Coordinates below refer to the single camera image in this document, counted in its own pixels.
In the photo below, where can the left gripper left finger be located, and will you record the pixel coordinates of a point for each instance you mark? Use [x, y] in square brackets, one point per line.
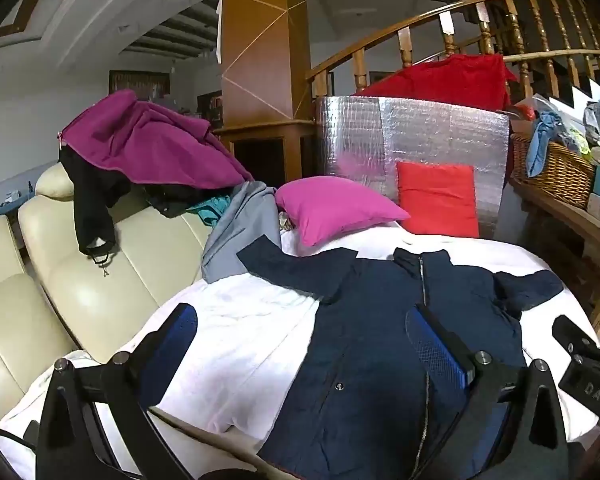
[72, 441]

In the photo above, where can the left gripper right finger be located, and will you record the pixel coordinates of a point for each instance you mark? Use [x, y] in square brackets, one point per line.
[507, 424]

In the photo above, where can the navy blue zip jacket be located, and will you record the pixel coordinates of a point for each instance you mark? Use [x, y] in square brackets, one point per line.
[361, 405]

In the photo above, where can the wooden side table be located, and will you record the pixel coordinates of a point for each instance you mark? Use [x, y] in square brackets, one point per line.
[567, 238]

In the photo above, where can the cream leather sofa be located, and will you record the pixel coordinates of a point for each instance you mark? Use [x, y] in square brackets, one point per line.
[53, 299]

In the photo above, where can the white embossed bed cover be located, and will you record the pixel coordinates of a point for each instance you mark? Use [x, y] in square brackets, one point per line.
[253, 335]

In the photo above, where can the wicker basket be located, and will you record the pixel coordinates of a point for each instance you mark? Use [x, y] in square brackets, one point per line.
[566, 176]

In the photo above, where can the black garment on sofa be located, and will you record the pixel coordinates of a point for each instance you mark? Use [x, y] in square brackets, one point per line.
[96, 191]

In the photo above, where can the red pillow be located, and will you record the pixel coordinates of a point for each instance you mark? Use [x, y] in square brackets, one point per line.
[440, 199]

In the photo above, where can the teal garment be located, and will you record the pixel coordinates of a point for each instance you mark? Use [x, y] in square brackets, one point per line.
[210, 211]

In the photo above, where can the blue cloth in basket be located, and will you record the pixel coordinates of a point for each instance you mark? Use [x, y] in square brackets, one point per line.
[547, 126]

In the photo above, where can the grey garment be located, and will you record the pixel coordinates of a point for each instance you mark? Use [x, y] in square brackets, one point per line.
[252, 212]

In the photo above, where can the purple fleece garment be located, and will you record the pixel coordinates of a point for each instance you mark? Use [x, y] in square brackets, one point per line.
[151, 144]

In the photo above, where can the magenta pillow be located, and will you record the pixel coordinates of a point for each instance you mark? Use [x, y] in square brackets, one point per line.
[324, 207]

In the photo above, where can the red blanket on railing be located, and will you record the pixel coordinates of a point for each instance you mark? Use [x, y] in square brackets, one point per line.
[477, 81]

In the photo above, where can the silver foil insulation panel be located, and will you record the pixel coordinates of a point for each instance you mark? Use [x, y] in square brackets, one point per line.
[362, 138]

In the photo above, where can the brown wooden pillar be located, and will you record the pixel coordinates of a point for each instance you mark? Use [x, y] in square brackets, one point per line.
[265, 55]

